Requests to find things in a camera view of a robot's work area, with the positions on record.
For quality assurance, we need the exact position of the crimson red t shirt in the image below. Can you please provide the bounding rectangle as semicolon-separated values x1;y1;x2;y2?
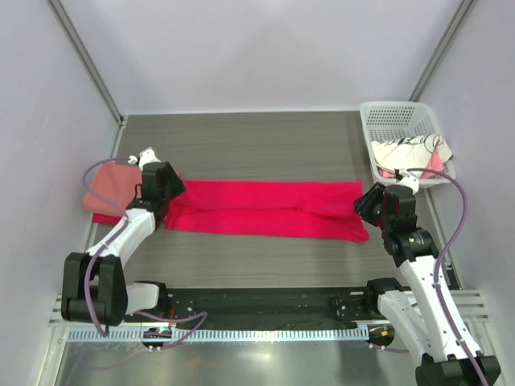
166;180;369;243

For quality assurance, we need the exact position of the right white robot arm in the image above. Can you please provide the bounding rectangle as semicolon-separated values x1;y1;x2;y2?
355;183;501;385

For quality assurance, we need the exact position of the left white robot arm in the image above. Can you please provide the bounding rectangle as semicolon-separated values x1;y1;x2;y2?
60;160;186;336

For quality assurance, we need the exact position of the folded salmon pink t shirt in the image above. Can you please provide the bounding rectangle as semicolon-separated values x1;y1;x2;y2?
83;161;154;218

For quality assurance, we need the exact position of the pink t shirt in basket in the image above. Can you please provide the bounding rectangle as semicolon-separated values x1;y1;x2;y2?
378;153;445;179

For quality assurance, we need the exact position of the white printed t shirt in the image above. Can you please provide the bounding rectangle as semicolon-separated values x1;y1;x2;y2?
371;134;453;173

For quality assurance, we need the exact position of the white perforated plastic basket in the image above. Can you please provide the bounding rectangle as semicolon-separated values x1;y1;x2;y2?
360;101;456;189

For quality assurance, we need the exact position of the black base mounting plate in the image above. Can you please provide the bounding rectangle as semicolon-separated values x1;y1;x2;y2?
147;287;385;331

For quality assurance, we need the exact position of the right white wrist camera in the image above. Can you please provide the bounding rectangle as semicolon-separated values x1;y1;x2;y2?
394;168;419;195

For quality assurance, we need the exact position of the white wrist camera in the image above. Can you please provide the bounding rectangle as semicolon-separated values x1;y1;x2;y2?
394;168;419;195
128;147;161;170

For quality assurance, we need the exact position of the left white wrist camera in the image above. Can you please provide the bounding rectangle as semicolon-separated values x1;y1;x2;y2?
128;147;161;170

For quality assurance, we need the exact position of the slotted grey cable duct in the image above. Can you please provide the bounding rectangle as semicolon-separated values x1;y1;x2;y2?
67;326;369;343

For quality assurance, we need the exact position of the left aluminium frame post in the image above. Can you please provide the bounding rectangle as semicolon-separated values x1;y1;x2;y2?
47;0;124;125

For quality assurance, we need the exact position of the aluminium frame post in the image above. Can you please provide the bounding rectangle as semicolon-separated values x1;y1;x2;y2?
47;0;124;125
408;0;477;102

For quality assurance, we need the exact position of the right aluminium frame post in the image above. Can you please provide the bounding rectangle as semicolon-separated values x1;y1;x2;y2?
408;0;477;102

